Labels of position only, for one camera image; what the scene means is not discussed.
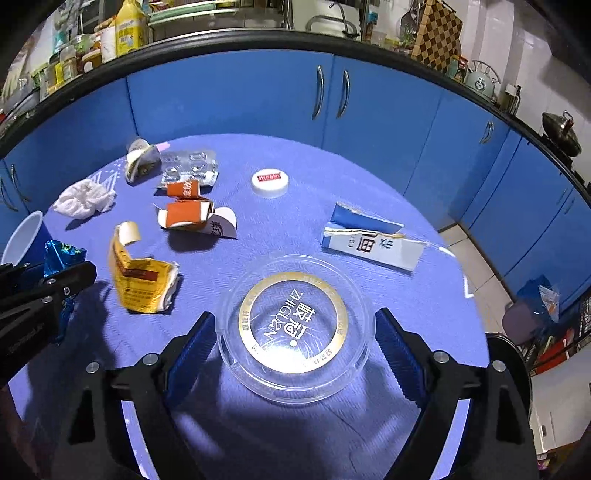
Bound grey bin with blue bag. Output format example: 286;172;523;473
502;276;561;344

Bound torn cream paper cup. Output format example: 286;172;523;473
124;137;162;183

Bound torn yellow paper packet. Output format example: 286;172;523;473
108;222;181;315

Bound blue kitchen cabinets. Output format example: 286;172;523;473
0;51;591;305

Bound checkered wooden cutting board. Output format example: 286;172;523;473
411;0;462;72

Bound chrome faucet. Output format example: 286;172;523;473
305;2;361;38

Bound clear round plastic lid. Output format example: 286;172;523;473
216;253;372;406

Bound white bottle cap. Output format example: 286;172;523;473
252;168;291;198

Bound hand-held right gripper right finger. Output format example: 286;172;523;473
374;307;541;480

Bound large yellow bottle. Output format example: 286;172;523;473
115;0;148;56

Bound dark wok with lid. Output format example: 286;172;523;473
541;111;583;160

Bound silver blister pack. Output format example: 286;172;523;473
156;148;220;189

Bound row of condiment jars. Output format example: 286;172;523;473
30;18;118;95

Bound black kitchen countertop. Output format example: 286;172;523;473
0;28;591;208

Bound crumpled white tissue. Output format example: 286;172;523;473
52;180;118;219

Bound mint green kettle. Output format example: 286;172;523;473
464;62;502;100

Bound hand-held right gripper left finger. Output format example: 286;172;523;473
46;311;218;480

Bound torn orange paper cup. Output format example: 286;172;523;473
156;200;238;241

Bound blue foil wrapper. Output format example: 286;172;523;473
44;240;88;344

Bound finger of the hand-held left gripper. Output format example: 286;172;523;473
0;261;45;297
0;261;98;325

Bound black trash bin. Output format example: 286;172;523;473
482;331;534;462

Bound torn blue white carton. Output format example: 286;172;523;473
322;202;426;274

